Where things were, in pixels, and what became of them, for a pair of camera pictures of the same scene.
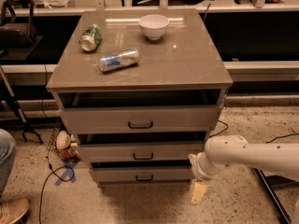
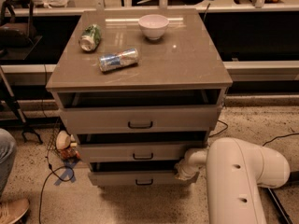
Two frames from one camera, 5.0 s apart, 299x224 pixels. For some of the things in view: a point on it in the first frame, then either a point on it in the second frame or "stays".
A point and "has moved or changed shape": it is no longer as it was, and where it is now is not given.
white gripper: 196,168 -> 191,168
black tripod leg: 7,94 stays
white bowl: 153,26 stays
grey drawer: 142,171 has moved or changed shape
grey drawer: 136,112 stays
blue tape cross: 68,172 stays
